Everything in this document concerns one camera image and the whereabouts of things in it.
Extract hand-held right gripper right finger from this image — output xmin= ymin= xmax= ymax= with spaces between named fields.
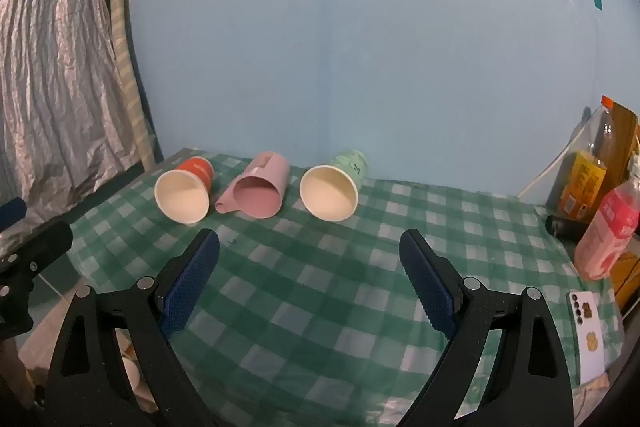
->
xmin=398 ymin=228 xmax=576 ymax=427

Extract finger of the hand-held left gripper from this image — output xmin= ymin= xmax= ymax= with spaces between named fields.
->
xmin=0 ymin=221 xmax=74 ymax=341
xmin=0 ymin=198 xmax=27 ymax=229

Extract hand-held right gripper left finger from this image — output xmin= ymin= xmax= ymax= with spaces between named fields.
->
xmin=42 ymin=228 xmax=221 ymax=427

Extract red paper cup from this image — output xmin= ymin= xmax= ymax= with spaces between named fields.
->
xmin=154 ymin=156 xmax=215 ymax=224

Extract pink plastic cup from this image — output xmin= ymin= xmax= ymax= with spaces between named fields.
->
xmin=215 ymin=151 xmax=290 ymax=220

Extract green paper cup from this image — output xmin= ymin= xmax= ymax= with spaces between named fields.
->
xmin=299 ymin=149 xmax=369 ymax=222

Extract green checked tablecloth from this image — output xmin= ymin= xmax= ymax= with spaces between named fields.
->
xmin=65 ymin=148 xmax=626 ymax=427

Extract silver foil curtain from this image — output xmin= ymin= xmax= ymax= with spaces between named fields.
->
xmin=0 ymin=0 xmax=146 ymax=219

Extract black small object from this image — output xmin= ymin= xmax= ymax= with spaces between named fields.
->
xmin=545 ymin=214 xmax=588 ymax=242

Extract white smartphone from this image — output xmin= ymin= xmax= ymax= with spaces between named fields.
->
xmin=566 ymin=291 xmax=607 ymax=385

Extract striped cloth strip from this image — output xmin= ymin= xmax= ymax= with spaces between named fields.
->
xmin=102 ymin=0 xmax=158 ymax=172

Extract pink drink bottle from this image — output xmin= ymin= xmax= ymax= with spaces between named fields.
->
xmin=573 ymin=155 xmax=640 ymax=281

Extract orange-capped yellow label bottle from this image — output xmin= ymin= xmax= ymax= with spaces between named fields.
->
xmin=557 ymin=95 xmax=617 ymax=222

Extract brown wooden board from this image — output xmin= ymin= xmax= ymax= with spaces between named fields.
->
xmin=607 ymin=102 xmax=640 ymax=314

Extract white cable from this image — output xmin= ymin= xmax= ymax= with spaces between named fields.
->
xmin=515 ymin=107 xmax=593 ymax=198

